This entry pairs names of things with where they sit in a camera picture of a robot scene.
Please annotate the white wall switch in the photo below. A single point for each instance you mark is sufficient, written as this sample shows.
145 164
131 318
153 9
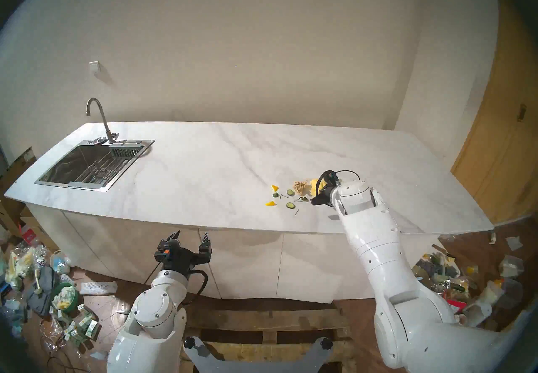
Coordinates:
94 66

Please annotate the flat brown cardboard sheet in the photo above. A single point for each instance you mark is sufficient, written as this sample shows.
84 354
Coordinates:
17 166

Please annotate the brass door fitting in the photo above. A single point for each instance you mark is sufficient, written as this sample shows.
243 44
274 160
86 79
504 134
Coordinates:
521 112

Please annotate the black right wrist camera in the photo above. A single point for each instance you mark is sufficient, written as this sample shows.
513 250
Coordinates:
328 176

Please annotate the grey fabric bag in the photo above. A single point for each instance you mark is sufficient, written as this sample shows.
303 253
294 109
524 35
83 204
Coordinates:
42 292

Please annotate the white foam mesh sleeve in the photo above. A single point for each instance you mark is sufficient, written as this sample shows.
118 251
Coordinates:
98 288

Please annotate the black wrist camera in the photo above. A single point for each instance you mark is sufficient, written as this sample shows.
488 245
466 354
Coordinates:
162 255
328 176

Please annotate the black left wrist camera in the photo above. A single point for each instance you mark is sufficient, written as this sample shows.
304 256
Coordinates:
162 255

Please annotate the beige crumpled food scrap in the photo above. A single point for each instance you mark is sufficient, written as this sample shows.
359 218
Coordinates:
300 187

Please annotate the green bowl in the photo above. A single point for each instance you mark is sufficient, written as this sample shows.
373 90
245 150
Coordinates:
67 298

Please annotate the wooden pallet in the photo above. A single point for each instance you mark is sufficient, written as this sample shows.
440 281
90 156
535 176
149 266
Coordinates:
269 319

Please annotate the white and blue bowl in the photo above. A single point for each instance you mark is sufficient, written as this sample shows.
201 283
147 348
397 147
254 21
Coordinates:
59 263

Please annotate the clear plastic container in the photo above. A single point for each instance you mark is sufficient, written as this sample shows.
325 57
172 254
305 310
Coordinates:
510 266

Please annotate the stainless steel sink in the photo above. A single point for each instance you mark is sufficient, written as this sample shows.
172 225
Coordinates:
88 166

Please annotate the steel gooseneck faucet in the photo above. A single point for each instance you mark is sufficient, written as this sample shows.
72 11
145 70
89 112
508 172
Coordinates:
105 122

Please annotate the cardboard box with red print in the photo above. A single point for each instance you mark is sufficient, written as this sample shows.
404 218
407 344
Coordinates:
29 231

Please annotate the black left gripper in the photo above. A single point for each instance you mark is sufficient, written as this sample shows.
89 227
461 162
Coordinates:
183 260

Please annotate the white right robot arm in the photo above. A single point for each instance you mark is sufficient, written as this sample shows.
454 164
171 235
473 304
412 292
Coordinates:
399 292

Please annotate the small pale bottle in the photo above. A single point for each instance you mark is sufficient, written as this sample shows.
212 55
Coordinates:
492 237

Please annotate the wooden door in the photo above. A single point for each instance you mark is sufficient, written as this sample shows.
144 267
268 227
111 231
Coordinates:
500 145

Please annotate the yellow cleaning cloth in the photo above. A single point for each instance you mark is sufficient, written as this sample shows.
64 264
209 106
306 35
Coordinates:
315 185

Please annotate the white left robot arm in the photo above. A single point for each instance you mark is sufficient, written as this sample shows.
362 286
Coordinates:
153 313

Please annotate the green stem calyx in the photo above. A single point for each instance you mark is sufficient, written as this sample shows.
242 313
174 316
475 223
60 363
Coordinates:
301 199

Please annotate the white paper scrap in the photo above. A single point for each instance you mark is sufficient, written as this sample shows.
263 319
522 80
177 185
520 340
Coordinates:
513 243

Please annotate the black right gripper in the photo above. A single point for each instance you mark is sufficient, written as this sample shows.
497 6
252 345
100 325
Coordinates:
330 195

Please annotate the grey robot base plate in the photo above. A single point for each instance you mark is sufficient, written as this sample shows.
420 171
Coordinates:
252 359

